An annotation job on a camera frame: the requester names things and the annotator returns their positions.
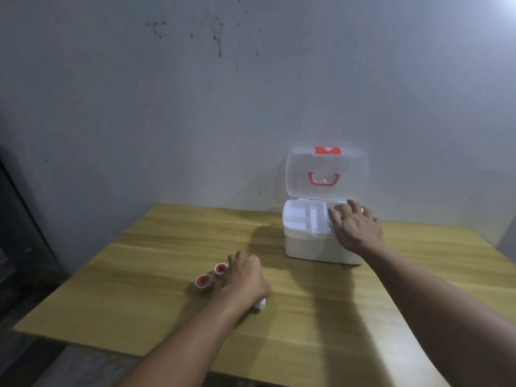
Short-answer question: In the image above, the person's left hand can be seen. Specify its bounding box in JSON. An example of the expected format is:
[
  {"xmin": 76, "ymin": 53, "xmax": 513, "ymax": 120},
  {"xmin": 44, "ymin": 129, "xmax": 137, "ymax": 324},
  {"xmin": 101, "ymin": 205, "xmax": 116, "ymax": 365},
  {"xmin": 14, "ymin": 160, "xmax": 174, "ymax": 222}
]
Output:
[{"xmin": 220, "ymin": 250, "xmax": 272, "ymax": 309}]

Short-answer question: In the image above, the person's right hand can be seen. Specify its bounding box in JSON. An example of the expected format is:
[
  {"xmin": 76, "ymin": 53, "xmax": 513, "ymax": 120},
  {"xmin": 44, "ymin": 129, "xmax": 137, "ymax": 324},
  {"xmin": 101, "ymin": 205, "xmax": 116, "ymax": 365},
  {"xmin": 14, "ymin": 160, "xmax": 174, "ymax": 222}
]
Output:
[{"xmin": 327, "ymin": 199, "xmax": 384, "ymax": 257}]

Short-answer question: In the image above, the person's right forearm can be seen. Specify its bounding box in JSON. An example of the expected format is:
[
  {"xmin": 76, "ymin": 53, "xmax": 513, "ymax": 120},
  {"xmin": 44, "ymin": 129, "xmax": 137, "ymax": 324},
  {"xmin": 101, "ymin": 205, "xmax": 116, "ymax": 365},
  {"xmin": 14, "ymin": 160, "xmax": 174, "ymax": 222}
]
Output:
[{"xmin": 361, "ymin": 239, "xmax": 516, "ymax": 387}]

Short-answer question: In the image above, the person's left forearm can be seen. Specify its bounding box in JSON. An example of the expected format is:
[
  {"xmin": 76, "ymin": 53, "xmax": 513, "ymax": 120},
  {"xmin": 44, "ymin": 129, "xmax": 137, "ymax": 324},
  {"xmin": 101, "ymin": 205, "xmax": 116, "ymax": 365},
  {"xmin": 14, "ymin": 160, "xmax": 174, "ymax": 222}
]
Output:
[{"xmin": 116, "ymin": 292, "xmax": 270, "ymax": 387}]

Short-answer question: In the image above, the white divided tray insert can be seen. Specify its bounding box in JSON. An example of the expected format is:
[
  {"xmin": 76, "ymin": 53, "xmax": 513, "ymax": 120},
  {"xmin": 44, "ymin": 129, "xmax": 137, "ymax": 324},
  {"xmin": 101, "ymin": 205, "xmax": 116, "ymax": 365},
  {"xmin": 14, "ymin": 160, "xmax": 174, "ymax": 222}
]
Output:
[{"xmin": 283, "ymin": 200, "xmax": 348, "ymax": 231}]

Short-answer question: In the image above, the white first aid box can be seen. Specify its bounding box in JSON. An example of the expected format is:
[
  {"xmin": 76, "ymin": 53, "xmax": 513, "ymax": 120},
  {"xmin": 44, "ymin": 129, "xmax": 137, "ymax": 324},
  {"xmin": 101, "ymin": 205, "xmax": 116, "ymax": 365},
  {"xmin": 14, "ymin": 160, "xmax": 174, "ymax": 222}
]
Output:
[{"xmin": 282, "ymin": 145, "xmax": 370, "ymax": 267}]

